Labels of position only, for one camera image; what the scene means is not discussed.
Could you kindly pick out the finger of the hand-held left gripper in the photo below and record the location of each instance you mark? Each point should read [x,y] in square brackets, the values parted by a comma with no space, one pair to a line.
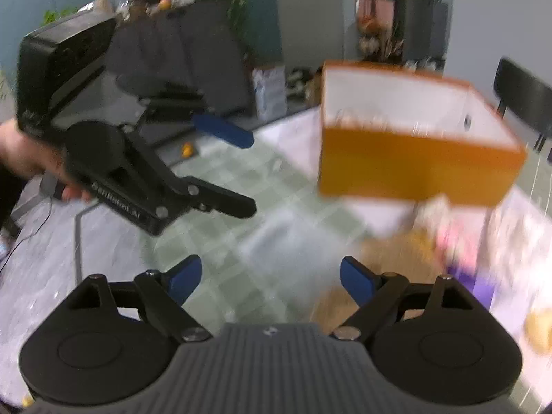
[224,131]
[233,205]

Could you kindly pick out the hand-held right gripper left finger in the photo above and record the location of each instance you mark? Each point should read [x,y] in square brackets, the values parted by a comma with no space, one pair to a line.
[185,279]

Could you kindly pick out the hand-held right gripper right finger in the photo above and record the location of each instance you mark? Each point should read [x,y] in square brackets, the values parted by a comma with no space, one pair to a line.
[357,282]

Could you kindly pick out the orange cardboard box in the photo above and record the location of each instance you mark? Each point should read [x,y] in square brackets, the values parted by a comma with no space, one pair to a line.
[409,168]

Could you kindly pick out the brown soft toy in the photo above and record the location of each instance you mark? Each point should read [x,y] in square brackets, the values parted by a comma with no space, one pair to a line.
[388,250]

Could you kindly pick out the pink soft toy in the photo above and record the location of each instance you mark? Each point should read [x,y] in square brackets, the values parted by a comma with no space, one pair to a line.
[457,241]

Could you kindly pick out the yellow soft toy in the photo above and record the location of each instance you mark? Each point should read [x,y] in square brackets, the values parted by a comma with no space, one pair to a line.
[540,332]

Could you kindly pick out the person's left hand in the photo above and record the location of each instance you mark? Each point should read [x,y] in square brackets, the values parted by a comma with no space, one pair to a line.
[26,153]

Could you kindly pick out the green checked tablecloth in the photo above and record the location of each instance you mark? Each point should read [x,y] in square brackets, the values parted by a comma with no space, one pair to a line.
[215,241]

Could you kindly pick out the white paper bag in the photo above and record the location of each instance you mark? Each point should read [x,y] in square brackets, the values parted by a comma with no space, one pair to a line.
[269,92]

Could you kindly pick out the white printed paper mat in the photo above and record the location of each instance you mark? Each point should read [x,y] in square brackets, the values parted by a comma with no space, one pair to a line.
[293,138]

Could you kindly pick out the dried flower bunch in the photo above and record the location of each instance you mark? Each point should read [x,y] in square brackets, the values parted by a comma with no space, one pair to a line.
[377,41]

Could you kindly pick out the tall black cabinet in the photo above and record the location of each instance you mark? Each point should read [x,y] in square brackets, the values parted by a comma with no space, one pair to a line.
[420,26]

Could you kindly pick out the black chair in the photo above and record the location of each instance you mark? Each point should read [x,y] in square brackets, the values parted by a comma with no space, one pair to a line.
[522,95]

